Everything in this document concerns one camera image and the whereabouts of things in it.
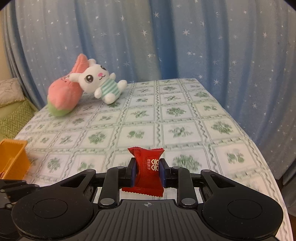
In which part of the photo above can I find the red snack packet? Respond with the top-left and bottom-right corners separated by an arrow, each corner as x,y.
122,147 -> 165,197

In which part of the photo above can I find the orange plastic tray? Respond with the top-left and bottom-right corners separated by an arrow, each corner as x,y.
0,138 -> 31,180

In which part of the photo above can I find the green patterned tablecloth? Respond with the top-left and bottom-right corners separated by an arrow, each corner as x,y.
16,79 -> 285,240

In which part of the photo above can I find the pink star plush toy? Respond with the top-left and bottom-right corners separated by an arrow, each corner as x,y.
47,54 -> 89,116

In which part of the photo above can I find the white lace cushion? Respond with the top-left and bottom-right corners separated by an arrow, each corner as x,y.
0,78 -> 25,107

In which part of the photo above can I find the white bunny plush toy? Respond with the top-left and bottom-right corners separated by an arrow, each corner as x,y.
69,59 -> 127,104

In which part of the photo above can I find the blue star curtain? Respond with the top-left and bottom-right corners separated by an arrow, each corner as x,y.
1,1 -> 295,179

